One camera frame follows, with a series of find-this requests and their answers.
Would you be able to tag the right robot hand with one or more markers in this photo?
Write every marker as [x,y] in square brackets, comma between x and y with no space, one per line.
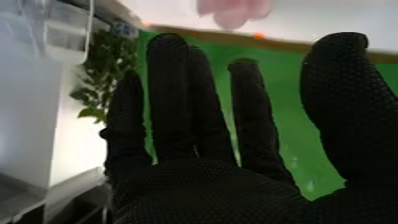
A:
[207,193]

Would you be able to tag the green leafy plant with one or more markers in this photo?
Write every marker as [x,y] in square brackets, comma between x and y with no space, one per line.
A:
[108,76]

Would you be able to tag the pink flower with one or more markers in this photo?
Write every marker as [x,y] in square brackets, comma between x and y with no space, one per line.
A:
[234,11]

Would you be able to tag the white sheet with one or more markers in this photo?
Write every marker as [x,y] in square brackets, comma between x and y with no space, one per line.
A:
[331,20]

